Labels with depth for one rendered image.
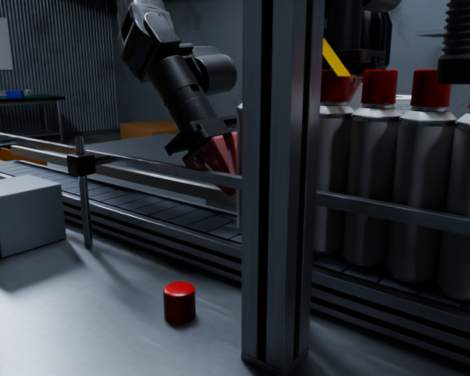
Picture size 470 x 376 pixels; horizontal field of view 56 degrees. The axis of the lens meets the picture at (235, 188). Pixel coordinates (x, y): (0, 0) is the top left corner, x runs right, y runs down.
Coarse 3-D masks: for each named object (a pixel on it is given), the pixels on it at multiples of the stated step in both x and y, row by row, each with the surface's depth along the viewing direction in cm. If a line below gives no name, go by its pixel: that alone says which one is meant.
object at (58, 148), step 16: (32, 144) 82; (48, 144) 78; (64, 144) 77; (128, 160) 65; (144, 160) 63; (176, 176) 59; (192, 176) 57; (208, 176) 55; (224, 176) 54; (240, 176) 53; (320, 192) 46; (336, 208) 45; (352, 208) 44; (368, 208) 43; (384, 208) 42; (400, 208) 41; (416, 208) 41; (416, 224) 40; (432, 224) 39; (448, 224) 39; (464, 224) 38
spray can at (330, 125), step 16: (336, 80) 47; (336, 96) 47; (320, 112) 47; (336, 112) 47; (352, 112) 47; (320, 128) 47; (336, 128) 47; (320, 144) 48; (336, 144) 47; (320, 160) 48; (336, 160) 48; (320, 176) 49; (336, 176) 48; (336, 192) 49; (320, 208) 49; (320, 224) 50; (336, 224) 50; (320, 240) 50; (336, 240) 50
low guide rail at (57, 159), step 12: (24, 156) 102; (36, 156) 98; (48, 156) 95; (60, 156) 92; (96, 168) 84; (108, 168) 82; (120, 168) 80; (132, 180) 78; (144, 180) 76; (156, 180) 74; (168, 180) 72; (180, 180) 71; (180, 192) 71; (192, 192) 69; (204, 192) 68; (216, 192) 66; (228, 204) 65
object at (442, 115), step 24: (432, 72) 40; (432, 96) 40; (408, 120) 41; (432, 120) 40; (456, 120) 40; (408, 144) 41; (432, 144) 40; (408, 168) 42; (432, 168) 41; (408, 192) 42; (432, 192) 41; (408, 240) 43; (432, 240) 43; (408, 264) 43; (432, 264) 43
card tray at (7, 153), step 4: (4, 148) 128; (0, 152) 130; (4, 152) 128; (8, 152) 127; (0, 156) 130; (4, 156) 129; (8, 156) 127; (12, 156) 126; (16, 156) 124; (20, 156) 123; (0, 160) 129; (4, 160) 129; (8, 160) 128; (28, 160) 120; (32, 160) 119; (36, 160) 118; (40, 160) 116; (40, 164) 116; (44, 164) 115
